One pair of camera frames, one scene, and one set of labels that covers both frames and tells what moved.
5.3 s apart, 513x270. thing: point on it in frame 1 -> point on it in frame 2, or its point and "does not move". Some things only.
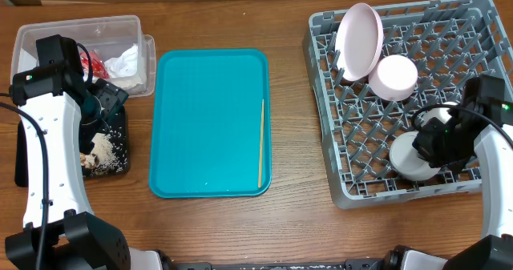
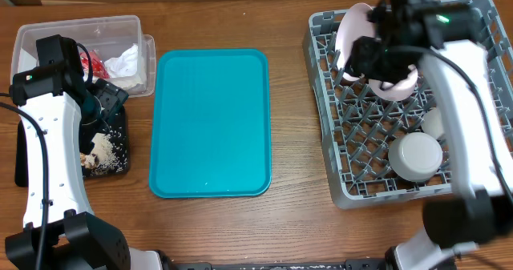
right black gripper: [423, 143] -> [369, 62]
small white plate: [393, 78] does not move
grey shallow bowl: [405, 161] does not move
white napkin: [123, 70] does not move
